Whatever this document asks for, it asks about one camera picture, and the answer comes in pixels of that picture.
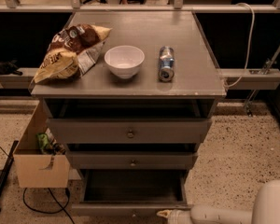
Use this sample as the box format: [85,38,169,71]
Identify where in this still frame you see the cardboard box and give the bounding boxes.
[13,103,70,188]

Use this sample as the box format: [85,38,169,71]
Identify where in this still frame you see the green snack packet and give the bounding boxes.
[36,133,51,154]

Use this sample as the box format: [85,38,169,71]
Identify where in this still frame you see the white hanging cable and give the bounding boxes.
[222,2,256,90]

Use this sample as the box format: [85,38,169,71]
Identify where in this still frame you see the blue silver soda can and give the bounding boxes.
[159,46,175,82]

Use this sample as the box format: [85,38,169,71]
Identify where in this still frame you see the grey drawer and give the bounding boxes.
[47,119,212,144]
[72,170,189,217]
[66,143,197,170]

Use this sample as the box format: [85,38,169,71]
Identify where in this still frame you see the tan gripper fingers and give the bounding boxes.
[157,210,172,219]

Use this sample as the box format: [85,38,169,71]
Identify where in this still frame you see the grey top drawer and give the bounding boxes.
[47,119,212,144]

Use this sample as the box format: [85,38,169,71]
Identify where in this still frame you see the black object on ledge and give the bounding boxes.
[0,60,22,76]

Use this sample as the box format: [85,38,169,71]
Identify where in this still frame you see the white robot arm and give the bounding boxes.
[157,180,280,224]

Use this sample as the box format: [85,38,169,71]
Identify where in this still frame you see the metal railing frame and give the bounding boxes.
[0,0,280,13]

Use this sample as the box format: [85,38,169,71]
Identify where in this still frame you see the white bowl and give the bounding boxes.
[105,46,145,79]

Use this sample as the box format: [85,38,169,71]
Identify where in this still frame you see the yellow brown chip bag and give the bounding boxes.
[34,24,111,84]

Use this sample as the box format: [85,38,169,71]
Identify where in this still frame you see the black floor cable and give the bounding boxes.
[22,187,76,224]

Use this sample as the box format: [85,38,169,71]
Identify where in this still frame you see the grey middle drawer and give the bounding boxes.
[66,143,197,170]

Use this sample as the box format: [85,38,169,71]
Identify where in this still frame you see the grey drawer cabinet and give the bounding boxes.
[30,10,227,173]

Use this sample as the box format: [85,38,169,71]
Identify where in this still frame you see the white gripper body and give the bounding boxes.
[169,210,193,224]

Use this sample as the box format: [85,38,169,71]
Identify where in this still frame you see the grey bottom drawer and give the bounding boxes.
[72,170,189,217]

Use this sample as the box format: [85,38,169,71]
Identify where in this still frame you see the black bar on floor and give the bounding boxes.
[0,140,20,217]

